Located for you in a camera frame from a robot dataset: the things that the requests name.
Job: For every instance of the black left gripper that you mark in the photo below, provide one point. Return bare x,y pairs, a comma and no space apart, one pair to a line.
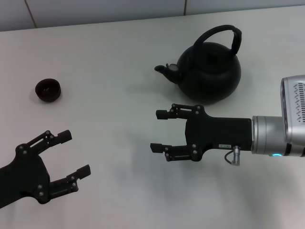
28,174

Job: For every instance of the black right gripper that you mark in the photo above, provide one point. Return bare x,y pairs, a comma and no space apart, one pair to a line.
219,132

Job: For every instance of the small dark brown teacup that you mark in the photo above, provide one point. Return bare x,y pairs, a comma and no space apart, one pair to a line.
48,91

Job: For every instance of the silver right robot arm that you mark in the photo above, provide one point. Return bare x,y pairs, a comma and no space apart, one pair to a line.
269,133

